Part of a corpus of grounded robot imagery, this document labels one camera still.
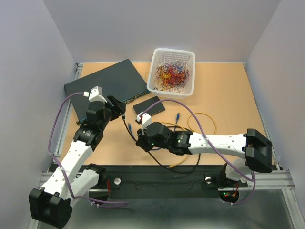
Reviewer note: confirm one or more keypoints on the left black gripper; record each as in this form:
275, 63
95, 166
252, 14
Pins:
118, 109

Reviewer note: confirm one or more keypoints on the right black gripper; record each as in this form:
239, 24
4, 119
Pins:
141, 139

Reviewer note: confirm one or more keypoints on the small black network switch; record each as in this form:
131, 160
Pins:
140, 107

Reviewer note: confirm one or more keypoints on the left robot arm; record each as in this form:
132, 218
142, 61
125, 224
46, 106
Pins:
53, 202

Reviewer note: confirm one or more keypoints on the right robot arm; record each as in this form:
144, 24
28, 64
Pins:
252, 149

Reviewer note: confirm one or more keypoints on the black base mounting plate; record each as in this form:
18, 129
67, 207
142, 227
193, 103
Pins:
155, 182

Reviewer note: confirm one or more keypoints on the white plastic basket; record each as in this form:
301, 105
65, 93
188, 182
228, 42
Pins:
172, 73

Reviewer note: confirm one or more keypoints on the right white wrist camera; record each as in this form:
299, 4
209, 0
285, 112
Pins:
143, 119

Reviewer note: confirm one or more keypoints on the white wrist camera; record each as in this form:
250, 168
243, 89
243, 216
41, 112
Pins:
95, 95
143, 119

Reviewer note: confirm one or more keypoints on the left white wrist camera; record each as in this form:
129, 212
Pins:
95, 95

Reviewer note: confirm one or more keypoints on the large dark network switch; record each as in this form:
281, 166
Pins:
121, 80

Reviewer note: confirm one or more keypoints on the aluminium frame rail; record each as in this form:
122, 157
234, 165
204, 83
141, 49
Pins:
277, 180

